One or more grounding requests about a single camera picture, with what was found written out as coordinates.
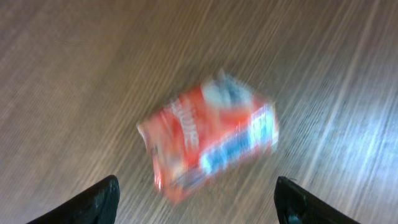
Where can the red white juice carton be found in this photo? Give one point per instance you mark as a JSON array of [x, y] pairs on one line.
[[205, 131]]

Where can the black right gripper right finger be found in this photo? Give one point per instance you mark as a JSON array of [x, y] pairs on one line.
[[295, 205]]

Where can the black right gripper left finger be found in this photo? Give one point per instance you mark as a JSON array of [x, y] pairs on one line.
[[96, 205]]

